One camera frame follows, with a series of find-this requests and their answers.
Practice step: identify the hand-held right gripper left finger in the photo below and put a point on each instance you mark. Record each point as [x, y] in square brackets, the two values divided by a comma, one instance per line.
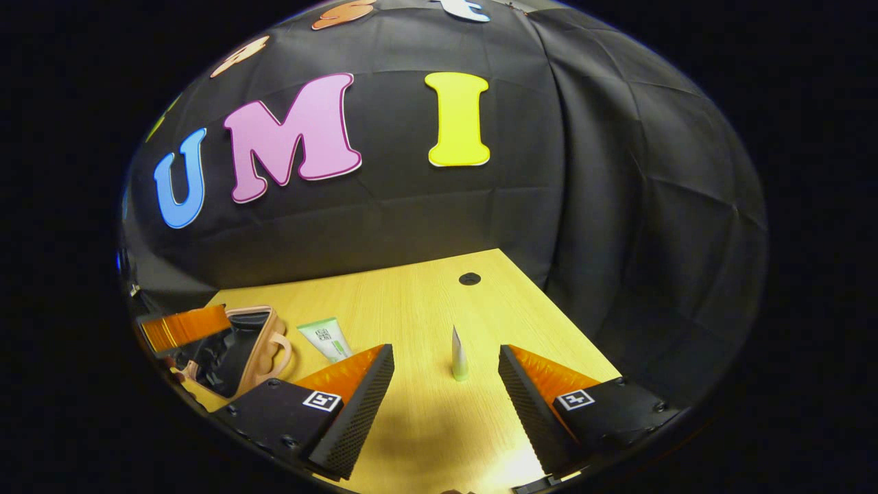
[360, 418]

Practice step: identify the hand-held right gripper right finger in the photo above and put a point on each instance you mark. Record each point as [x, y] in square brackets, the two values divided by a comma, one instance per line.
[531, 418]

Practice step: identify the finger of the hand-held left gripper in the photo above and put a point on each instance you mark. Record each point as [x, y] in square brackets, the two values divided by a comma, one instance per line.
[185, 328]

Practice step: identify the pink suitcase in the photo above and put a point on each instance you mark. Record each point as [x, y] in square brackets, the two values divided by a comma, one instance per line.
[255, 357]

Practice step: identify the white tube with green stripe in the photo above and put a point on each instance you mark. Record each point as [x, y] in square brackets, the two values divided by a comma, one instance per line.
[326, 339]

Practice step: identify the slim white green-capped tube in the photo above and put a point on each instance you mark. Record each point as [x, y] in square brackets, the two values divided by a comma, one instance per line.
[459, 357]

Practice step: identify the black backdrop cloth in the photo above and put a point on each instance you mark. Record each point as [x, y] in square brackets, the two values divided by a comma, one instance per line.
[480, 219]

